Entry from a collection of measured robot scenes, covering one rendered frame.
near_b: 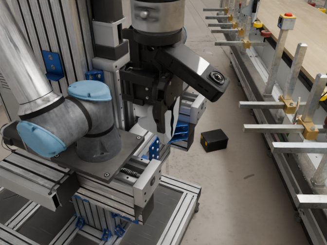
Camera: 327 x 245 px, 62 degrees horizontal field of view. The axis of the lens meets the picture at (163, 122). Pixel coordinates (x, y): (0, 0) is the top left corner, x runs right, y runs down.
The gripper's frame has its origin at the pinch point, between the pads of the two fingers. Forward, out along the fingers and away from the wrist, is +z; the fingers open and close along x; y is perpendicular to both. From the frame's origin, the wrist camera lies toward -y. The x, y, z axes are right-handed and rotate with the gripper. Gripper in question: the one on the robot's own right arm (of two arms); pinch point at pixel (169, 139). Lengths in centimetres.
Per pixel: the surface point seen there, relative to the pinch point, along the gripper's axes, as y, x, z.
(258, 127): -12, -76, 46
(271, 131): -18, -78, 47
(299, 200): -30, -30, 36
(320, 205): -36, -32, 37
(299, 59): -22, -112, 24
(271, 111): -16, -119, 62
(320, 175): -41, -66, 54
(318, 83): -31, -89, 24
